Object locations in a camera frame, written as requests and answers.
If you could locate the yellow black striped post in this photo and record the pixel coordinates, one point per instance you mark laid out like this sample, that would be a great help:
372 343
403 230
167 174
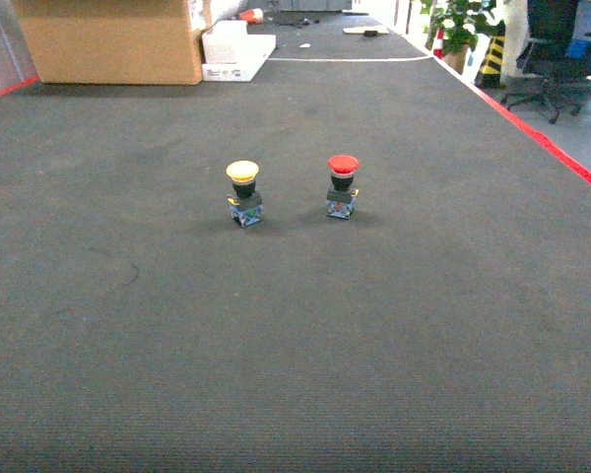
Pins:
489 74

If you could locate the red mushroom push button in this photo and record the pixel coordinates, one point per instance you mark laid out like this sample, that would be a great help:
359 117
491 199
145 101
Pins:
342 196

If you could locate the large cardboard box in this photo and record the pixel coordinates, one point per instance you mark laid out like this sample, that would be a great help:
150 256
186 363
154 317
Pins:
115 42

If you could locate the black office chair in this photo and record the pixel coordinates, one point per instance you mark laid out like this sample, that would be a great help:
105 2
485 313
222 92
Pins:
564 81

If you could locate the white carton box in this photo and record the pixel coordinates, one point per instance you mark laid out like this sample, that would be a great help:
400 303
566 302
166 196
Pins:
232 54

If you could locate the yellow mushroom push button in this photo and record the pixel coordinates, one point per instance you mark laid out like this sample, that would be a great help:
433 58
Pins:
246 206

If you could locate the potted green plant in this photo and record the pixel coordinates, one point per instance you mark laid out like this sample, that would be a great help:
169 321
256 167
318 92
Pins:
454 27

